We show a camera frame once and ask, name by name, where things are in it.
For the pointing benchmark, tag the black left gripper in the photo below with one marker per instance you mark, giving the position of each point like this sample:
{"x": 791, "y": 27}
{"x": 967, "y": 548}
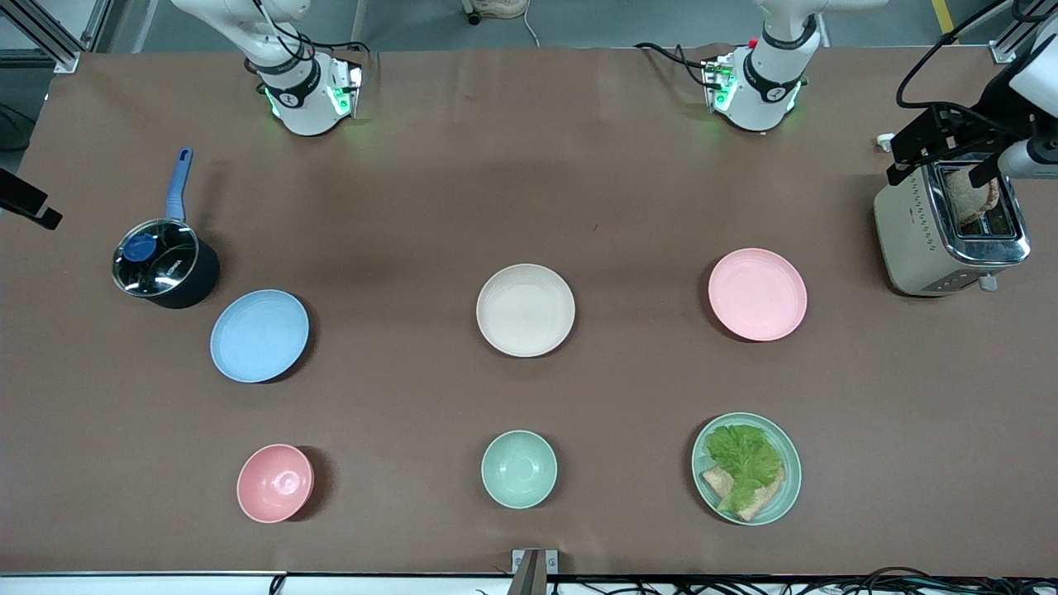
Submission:
{"x": 980, "y": 122}

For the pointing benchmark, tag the pink plate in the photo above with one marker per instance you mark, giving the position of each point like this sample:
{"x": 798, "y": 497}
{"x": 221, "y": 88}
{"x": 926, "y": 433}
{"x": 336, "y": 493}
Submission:
{"x": 757, "y": 294}

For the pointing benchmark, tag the blue plate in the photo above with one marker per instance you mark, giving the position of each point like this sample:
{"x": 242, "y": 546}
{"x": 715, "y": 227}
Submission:
{"x": 259, "y": 335}

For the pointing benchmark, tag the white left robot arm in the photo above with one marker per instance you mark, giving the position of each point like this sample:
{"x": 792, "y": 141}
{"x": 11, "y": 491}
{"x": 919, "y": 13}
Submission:
{"x": 769, "y": 83}

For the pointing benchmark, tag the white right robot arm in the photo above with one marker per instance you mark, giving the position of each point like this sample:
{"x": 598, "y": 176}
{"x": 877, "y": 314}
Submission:
{"x": 306, "y": 107}

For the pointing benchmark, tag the bread slice in toaster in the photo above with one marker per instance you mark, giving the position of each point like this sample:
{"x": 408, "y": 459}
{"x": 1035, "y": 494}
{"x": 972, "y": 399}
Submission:
{"x": 967, "y": 198}

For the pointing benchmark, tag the small white plastic piece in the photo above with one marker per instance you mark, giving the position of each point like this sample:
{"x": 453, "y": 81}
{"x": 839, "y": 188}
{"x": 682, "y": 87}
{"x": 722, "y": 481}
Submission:
{"x": 886, "y": 142}

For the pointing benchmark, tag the silver toaster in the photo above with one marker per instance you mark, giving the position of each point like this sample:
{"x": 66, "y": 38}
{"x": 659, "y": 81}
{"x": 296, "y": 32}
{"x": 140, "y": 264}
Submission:
{"x": 917, "y": 240}

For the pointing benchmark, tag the clear glass with blue base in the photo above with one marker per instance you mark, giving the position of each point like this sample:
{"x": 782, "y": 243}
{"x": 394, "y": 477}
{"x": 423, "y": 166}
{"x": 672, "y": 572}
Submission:
{"x": 155, "y": 258}

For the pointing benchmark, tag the green lettuce leaf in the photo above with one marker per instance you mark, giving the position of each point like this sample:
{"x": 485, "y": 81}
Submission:
{"x": 744, "y": 454}

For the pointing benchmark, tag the green plate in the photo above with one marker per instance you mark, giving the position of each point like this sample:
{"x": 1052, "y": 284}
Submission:
{"x": 789, "y": 483}

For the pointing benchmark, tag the pink bowl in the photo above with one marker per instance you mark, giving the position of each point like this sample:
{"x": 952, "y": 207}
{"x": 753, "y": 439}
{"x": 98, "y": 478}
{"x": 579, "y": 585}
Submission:
{"x": 274, "y": 483}

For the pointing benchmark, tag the toasted bread slice on plate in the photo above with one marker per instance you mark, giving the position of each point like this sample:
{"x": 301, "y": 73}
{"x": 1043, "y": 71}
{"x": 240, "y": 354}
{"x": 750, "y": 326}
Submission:
{"x": 764, "y": 501}

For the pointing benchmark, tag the beige plate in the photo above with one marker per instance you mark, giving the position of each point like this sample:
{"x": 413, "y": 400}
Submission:
{"x": 526, "y": 310}

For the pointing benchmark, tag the beige shoe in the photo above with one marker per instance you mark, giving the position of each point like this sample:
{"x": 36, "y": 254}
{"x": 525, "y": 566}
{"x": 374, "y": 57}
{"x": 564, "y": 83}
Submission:
{"x": 496, "y": 8}

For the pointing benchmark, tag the green bowl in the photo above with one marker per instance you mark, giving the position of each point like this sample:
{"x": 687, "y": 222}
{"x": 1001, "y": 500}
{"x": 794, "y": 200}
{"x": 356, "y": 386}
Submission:
{"x": 519, "y": 468}

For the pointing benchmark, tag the aluminium frame profile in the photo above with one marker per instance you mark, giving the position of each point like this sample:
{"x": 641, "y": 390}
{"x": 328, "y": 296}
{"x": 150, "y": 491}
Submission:
{"x": 50, "y": 33}
{"x": 1021, "y": 37}

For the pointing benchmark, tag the white table edge rail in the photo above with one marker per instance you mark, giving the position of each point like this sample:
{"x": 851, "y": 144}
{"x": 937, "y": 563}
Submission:
{"x": 124, "y": 585}

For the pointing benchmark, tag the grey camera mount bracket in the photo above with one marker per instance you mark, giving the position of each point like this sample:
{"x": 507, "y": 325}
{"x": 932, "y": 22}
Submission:
{"x": 533, "y": 572}

